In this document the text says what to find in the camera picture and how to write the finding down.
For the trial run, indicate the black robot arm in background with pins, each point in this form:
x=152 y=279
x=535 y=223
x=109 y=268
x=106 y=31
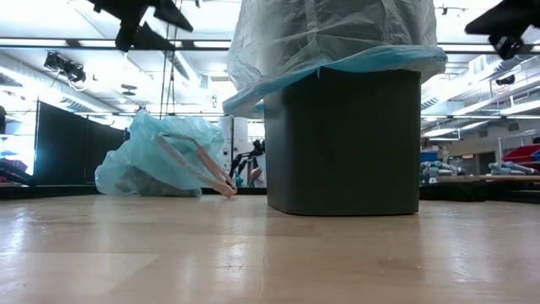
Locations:
x=249 y=156

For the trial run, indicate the grey trash bin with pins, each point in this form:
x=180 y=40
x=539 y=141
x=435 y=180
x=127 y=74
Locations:
x=341 y=143

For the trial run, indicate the red object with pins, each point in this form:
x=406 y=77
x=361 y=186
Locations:
x=523 y=153

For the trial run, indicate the blue plastic trash bag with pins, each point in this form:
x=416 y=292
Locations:
x=160 y=160

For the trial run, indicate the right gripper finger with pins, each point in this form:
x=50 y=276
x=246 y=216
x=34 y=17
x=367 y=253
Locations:
x=504 y=17

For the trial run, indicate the translucent blue-rimmed trash bag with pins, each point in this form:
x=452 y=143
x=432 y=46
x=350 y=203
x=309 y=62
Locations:
x=333 y=38

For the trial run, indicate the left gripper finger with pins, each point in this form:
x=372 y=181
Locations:
x=152 y=39
x=171 y=14

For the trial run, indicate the black ceiling-mounted device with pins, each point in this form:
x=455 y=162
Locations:
x=65 y=67

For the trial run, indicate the small black ceiling camera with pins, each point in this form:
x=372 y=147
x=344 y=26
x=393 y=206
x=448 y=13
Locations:
x=505 y=79

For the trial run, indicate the grey robot arm on bench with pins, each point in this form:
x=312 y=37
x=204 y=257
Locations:
x=439 y=169
x=512 y=168

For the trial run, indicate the black partition wall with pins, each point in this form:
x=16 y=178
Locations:
x=71 y=148

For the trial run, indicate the person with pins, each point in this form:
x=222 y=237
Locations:
x=255 y=176

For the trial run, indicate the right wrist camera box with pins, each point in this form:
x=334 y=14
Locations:
x=507 y=45

